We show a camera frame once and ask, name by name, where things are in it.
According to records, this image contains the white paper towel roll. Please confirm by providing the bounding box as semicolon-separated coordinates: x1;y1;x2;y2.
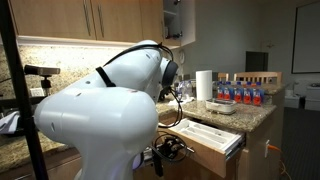
195;69;214;102

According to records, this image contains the white cabinet door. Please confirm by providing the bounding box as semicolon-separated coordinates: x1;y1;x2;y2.
179;0;197;48

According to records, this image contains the white crumpled cloth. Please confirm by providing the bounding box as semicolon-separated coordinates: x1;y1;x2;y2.
0;110;21;135

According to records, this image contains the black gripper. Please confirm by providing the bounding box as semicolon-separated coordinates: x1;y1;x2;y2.
159;138;183;160

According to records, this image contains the dark window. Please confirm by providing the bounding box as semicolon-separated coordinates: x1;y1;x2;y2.
245;50;269;73

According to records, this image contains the wooden upper cabinet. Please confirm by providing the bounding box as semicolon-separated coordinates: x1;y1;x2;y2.
9;0;183;46

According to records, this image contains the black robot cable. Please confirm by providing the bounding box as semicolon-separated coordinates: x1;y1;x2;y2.
95;42;188;164

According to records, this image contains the orange power cable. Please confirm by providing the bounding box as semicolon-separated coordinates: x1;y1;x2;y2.
266;143;292;180

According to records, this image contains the wooden base cabinet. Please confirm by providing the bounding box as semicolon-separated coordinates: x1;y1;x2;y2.
133;89;288;180

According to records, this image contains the water bottle red label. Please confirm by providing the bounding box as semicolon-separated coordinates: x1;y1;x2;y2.
242;83;254;105
216;81;225;100
223;81;234;102
233;81;244;104
252;82;265;107

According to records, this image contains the gray camera on stand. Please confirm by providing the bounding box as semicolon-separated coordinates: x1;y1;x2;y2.
23;64;62;98

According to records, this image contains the white wall phone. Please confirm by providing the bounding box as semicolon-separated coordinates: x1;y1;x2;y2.
178;49;186;65

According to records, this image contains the white plastic lidded container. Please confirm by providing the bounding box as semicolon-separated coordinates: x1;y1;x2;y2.
205;98;238;115

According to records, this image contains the white wall board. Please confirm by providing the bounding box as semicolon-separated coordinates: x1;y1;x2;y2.
291;1;320;74

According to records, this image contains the white paper sheet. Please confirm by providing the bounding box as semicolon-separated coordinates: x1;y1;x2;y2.
168;96;196;106

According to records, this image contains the wooden drawer with steel handle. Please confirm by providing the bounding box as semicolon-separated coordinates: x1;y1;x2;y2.
164;118;247;179

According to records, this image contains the white cutlery tray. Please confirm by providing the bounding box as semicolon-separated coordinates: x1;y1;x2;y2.
173;118;244;153

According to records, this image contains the narrow wooden chair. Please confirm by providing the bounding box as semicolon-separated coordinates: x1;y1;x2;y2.
217;72;230;83

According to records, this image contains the clear plastic bag of bottles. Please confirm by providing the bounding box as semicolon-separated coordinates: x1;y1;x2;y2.
174;79;194;101

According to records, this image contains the black tripod pole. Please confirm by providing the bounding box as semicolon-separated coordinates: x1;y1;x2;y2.
0;0;50;180

